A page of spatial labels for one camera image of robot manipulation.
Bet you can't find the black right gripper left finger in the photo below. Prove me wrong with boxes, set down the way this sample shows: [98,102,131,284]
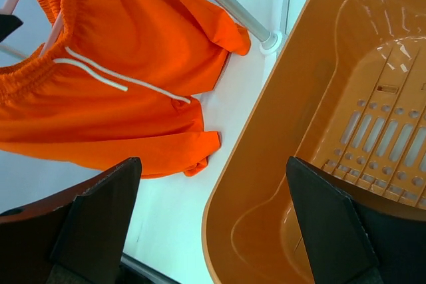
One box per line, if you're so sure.
[1,158,142,283]

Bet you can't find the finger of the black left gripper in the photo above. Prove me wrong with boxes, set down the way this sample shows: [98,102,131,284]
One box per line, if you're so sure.
[0,14,23,42]

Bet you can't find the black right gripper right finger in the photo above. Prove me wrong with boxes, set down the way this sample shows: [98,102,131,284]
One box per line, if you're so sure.
[286,157,425,283]

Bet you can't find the pink clothes hanger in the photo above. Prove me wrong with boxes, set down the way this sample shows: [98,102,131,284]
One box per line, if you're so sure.
[1,0,63,61]

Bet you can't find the orange shorts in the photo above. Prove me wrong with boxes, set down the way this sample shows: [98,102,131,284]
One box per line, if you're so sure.
[1,0,251,178]

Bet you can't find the orange plastic laundry basket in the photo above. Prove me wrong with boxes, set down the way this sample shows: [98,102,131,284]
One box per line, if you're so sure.
[202,0,425,283]

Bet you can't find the white metal clothes rack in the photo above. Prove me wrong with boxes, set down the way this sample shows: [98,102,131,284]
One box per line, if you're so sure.
[215,0,290,56]

